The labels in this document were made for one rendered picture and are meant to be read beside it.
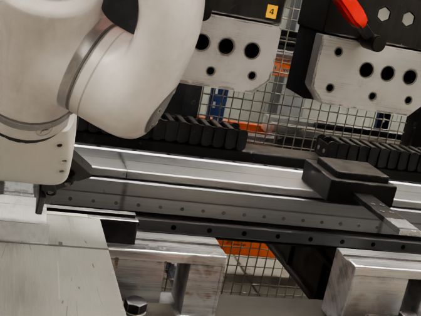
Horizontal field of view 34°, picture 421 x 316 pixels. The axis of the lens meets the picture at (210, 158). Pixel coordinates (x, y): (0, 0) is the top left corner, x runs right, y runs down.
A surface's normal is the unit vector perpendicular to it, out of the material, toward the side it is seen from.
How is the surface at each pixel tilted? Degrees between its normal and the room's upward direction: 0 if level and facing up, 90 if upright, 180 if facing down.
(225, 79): 90
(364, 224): 90
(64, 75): 102
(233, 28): 90
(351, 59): 90
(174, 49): 108
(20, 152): 131
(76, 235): 0
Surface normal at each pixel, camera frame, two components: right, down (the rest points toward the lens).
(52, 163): 0.19, 0.85
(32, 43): -0.02, 0.82
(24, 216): 0.19, -0.95
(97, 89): -0.22, 0.28
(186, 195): 0.25, 0.29
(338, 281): -0.95, -0.11
